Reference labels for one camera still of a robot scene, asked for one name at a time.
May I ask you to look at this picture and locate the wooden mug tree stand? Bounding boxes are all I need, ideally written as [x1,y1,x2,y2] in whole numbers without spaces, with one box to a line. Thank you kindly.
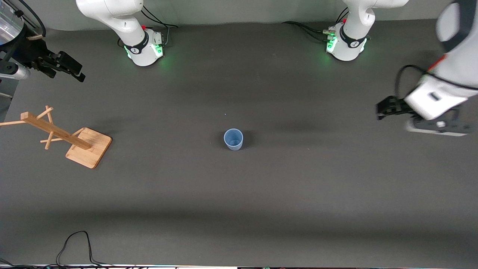
[0,105,113,169]

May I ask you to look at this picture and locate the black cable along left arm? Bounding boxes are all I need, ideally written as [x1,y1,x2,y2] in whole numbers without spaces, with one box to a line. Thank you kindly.
[395,64,478,100]

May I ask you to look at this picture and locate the black left arm base cables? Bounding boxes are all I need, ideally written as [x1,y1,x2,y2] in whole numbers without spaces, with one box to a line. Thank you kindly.
[282,7,337,44]

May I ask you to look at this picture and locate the black arm base cables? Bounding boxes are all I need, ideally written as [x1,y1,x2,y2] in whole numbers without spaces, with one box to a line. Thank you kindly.
[141,5,179,46]
[282,7,337,44]

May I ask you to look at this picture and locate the light blue plastic cup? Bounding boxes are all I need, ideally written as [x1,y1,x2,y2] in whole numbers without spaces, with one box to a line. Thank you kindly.
[223,128,244,151]

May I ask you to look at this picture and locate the black right arm base cables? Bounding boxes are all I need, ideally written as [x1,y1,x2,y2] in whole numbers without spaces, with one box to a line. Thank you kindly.
[141,5,179,46]

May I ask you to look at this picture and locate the black looped cable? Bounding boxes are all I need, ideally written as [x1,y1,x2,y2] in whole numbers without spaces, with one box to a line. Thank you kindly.
[56,231,113,268]

